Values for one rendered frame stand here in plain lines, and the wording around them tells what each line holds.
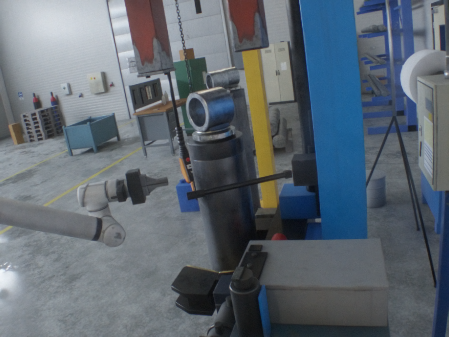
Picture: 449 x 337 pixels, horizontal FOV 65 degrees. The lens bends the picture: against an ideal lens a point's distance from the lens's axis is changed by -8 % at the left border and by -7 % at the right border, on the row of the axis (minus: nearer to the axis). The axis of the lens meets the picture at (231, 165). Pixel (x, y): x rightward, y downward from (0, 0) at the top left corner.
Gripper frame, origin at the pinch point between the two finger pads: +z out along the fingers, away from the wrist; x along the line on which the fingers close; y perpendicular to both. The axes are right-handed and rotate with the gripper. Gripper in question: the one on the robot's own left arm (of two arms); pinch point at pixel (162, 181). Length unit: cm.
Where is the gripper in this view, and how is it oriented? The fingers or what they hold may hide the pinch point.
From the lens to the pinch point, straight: 147.9
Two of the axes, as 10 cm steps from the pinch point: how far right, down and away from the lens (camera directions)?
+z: 9.8, -1.7, 0.6
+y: -1.0, -2.8, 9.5
